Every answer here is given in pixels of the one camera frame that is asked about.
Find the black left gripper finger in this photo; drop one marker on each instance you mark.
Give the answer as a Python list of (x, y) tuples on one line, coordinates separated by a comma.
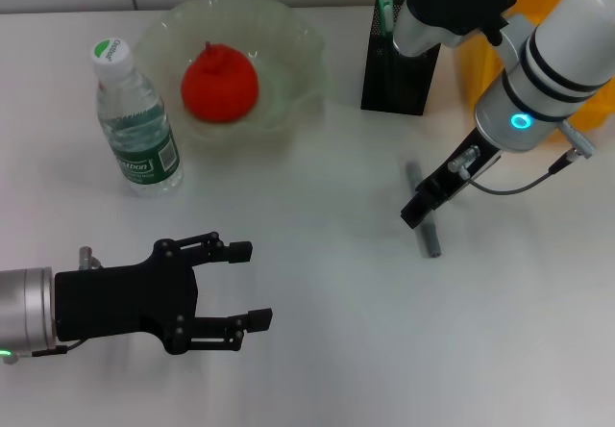
[(240, 251), (260, 318)]

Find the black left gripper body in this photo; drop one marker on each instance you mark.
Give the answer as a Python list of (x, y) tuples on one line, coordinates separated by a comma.
[(125, 302)]

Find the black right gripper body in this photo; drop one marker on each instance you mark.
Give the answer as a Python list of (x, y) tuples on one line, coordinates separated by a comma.
[(456, 172)]

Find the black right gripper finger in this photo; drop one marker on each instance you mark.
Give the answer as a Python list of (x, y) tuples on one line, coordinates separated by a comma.
[(415, 210)]

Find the grey marker pen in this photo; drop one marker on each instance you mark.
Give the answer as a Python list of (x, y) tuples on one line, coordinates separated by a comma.
[(429, 242)]

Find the clear bottle with green label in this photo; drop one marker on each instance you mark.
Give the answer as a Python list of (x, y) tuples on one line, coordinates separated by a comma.
[(139, 133)]

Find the red-orange fruit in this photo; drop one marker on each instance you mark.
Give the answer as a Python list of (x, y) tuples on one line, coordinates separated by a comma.
[(218, 85)]

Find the mint green utility knife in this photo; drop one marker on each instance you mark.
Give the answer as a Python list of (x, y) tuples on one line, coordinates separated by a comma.
[(386, 6)]

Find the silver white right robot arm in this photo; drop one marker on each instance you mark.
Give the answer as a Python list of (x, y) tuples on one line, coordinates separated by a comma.
[(552, 61)]

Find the black mesh pen holder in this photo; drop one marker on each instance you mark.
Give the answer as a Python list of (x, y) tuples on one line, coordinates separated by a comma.
[(394, 81)]

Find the pale green glass fruit plate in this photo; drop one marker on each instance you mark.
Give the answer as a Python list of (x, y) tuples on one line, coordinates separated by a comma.
[(288, 61)]

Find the yellow plastic bin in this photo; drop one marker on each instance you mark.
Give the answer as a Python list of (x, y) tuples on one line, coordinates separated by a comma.
[(480, 76)]

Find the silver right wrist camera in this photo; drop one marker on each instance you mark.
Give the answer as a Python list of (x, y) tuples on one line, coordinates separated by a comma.
[(451, 8)]

